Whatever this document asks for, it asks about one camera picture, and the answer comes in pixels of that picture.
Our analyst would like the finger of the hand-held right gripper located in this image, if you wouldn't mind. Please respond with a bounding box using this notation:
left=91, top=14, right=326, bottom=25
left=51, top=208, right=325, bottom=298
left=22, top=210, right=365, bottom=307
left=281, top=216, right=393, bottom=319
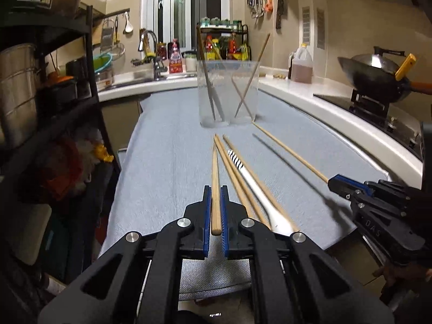
left=332, top=174, right=411, bottom=205
left=327, top=180, right=406, bottom=217

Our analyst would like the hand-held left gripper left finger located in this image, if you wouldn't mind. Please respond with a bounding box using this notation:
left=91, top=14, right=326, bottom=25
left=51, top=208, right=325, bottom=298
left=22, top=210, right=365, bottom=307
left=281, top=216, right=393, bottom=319
left=37, top=185, right=212, bottom=324

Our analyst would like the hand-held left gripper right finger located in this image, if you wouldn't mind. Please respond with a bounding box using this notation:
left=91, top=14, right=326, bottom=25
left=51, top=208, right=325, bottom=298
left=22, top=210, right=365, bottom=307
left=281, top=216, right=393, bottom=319
left=220, top=185, right=396, bottom=324

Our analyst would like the white striped chopstick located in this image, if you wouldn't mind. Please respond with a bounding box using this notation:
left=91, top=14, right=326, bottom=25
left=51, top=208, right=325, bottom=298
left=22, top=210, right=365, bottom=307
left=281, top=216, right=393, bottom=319
left=227, top=149, right=296, bottom=239

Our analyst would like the clear plastic utensil container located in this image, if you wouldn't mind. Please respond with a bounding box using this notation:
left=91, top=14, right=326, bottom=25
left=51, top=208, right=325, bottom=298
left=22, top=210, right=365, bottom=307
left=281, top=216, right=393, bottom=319
left=195, top=59, right=261, bottom=129

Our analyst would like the person's right hand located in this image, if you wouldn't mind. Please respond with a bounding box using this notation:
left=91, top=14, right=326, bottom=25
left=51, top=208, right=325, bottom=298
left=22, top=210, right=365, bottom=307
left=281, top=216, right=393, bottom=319
left=372, top=262, right=430, bottom=288

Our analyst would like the grey tablecloth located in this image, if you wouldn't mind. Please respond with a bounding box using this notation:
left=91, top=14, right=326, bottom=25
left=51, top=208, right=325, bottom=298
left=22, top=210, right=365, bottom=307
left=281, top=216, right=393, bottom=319
left=97, top=89, right=394, bottom=302

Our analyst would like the black gas stove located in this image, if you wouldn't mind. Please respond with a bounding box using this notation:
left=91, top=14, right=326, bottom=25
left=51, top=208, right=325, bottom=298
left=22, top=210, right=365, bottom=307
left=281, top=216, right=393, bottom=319
left=313, top=87, right=426, bottom=160

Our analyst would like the metal wok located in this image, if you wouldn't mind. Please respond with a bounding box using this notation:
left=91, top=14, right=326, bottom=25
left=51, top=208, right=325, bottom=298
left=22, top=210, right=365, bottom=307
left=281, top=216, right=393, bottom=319
left=337, top=46, right=432, bottom=104

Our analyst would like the yellow plastic item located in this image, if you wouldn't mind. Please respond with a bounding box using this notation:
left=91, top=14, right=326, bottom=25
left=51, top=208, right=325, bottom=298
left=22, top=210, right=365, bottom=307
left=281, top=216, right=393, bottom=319
left=92, top=143, right=114, bottom=163

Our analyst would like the plastic oil jug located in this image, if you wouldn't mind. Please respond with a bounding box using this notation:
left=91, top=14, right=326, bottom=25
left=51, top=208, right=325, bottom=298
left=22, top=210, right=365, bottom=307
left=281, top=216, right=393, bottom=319
left=288, top=43, right=314, bottom=83

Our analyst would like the stainless steel sink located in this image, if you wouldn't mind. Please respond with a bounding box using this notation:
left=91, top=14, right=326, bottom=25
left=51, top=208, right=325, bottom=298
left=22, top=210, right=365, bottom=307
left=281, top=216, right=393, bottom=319
left=97, top=72, right=198, bottom=90

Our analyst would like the red plastic bag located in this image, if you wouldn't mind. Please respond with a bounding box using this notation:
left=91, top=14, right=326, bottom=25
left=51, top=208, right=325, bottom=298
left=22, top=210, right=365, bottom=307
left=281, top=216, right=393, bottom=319
left=19, top=134, right=86, bottom=204

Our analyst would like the chrome kitchen faucet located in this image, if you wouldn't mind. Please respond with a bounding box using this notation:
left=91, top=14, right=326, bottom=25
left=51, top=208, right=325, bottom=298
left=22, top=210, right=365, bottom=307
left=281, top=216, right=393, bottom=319
left=138, top=30, right=168, bottom=80

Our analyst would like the black shelving rack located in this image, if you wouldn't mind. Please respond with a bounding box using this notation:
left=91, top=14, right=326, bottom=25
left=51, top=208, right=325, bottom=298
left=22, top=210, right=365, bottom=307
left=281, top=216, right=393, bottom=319
left=0, top=4, right=123, bottom=279

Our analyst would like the pink dish soap bottle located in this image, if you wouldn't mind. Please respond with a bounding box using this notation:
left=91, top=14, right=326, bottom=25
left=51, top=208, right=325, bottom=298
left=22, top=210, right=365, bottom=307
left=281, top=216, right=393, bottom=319
left=168, top=38, right=184, bottom=74

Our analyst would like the row of sauce bottles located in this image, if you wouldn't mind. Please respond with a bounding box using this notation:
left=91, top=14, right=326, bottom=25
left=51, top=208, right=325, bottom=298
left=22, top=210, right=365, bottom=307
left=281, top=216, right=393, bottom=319
left=204, top=33, right=252, bottom=62

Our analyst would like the light cutting board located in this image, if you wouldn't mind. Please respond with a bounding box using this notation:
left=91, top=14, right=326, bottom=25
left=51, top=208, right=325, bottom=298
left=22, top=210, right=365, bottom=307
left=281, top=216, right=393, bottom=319
left=6, top=203, right=53, bottom=266

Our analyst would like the black spice rack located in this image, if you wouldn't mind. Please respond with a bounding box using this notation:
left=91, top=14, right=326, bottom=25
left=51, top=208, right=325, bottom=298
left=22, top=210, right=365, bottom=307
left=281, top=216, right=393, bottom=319
left=197, top=23, right=252, bottom=62

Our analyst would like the green plastic basin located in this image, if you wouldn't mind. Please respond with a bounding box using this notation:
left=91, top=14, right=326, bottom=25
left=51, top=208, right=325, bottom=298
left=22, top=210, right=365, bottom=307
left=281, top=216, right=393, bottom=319
left=92, top=53, right=113, bottom=73

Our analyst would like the metal strainer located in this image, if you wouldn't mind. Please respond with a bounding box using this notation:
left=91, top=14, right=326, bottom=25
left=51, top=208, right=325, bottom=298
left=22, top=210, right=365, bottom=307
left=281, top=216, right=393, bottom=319
left=111, top=42, right=126, bottom=62

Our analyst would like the black pot with orange lid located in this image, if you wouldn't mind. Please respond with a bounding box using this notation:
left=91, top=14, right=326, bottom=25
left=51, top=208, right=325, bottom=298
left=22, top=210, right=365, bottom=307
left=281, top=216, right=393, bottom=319
left=46, top=72, right=79, bottom=104

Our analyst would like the row of green-lidded spice jars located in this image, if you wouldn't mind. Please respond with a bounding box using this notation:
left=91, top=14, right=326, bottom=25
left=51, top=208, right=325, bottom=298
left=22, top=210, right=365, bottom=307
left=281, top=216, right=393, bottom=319
left=200, top=17, right=243, bottom=29

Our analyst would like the black kitchen appliance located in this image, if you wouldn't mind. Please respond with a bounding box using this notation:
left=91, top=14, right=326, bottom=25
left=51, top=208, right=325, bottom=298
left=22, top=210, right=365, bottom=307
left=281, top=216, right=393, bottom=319
left=65, top=57, right=94, bottom=79

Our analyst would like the row of hanging kitchen tools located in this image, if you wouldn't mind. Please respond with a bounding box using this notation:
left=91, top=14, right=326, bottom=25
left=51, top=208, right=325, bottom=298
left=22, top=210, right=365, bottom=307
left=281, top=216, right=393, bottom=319
left=247, top=0, right=274, bottom=20

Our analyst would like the metal box grater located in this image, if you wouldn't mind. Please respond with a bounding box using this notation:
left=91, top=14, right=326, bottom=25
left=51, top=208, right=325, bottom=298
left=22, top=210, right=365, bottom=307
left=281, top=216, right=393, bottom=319
left=100, top=19, right=116, bottom=48

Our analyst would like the kitchen window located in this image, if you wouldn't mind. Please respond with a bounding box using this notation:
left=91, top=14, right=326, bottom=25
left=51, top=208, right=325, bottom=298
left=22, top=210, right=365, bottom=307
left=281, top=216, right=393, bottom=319
left=141, top=0, right=237, bottom=53

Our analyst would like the stainless steel steamer pot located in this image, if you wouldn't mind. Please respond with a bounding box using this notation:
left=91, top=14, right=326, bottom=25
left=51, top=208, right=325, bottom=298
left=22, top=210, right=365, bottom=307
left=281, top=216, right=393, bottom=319
left=0, top=43, right=40, bottom=150

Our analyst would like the brown clay pot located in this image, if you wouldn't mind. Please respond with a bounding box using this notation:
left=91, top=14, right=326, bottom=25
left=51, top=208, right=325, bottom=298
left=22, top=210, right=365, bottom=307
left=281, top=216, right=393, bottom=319
left=52, top=0, right=82, bottom=18

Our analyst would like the yellow spatula handle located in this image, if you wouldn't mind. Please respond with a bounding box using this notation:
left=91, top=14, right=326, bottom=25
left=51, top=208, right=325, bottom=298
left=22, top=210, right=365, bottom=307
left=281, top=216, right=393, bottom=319
left=394, top=53, right=418, bottom=81

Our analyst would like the metal wall vent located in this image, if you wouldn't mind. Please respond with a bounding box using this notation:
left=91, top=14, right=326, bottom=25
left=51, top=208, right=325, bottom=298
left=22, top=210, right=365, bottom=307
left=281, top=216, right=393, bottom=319
left=301, top=6, right=311, bottom=40
left=316, top=8, right=326, bottom=50

